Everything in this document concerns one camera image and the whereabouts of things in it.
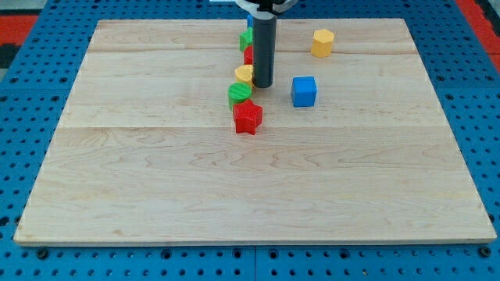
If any red star block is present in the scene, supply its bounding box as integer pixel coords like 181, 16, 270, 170
233, 99, 263, 135

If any blue cube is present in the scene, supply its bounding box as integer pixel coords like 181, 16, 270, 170
291, 76, 317, 107

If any green star block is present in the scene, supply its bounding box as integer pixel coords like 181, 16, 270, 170
238, 27, 253, 52

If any green cylinder block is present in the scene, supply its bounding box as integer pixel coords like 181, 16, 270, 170
227, 82, 252, 110

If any yellow heart block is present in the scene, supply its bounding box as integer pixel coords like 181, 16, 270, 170
234, 64, 253, 88

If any red round block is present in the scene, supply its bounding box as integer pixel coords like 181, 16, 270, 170
243, 45, 253, 65

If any wooden board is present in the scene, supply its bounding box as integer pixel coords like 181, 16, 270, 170
14, 19, 496, 247

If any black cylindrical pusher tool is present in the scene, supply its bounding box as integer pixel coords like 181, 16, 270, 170
252, 12, 277, 88

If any yellow hexagon block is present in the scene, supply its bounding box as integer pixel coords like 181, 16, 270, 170
310, 29, 334, 58

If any small blue block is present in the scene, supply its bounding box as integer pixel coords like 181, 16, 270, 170
246, 14, 253, 28

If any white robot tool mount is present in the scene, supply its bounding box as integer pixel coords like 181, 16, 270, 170
235, 0, 298, 16

